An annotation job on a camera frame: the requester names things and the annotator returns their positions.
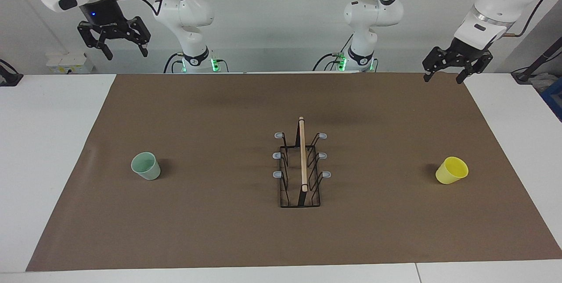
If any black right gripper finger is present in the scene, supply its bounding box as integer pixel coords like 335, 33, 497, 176
126, 16, 151, 58
77, 21, 114, 61

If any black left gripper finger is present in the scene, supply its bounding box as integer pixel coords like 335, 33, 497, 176
456, 53, 493, 84
422, 47, 453, 82

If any yellow plastic cup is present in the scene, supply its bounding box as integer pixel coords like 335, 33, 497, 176
435, 156, 469, 185

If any pale green plastic cup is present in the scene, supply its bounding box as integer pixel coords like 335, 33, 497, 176
131, 152, 161, 181

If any black stand pole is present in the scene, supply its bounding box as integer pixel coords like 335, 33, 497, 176
512, 37, 562, 84

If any white crumpled plastic bag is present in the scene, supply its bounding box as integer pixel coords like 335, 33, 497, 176
531, 73, 557, 93

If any blue box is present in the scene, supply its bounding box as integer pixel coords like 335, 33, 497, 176
541, 77, 562, 121

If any brown table mat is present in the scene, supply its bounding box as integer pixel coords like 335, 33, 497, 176
25, 72, 562, 272

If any black right base cable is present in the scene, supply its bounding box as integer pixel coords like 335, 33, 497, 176
163, 52, 185, 74

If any black base cable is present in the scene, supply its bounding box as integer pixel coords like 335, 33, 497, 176
163, 52, 185, 74
313, 53, 347, 72

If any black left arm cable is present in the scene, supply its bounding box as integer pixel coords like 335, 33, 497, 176
397, 0, 562, 38

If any black clamp mount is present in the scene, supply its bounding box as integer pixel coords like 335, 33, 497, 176
0, 59, 23, 87

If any black left base cable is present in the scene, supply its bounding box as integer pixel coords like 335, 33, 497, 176
313, 53, 347, 72

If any black wire cup rack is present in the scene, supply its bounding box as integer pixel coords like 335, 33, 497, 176
273, 116, 332, 208

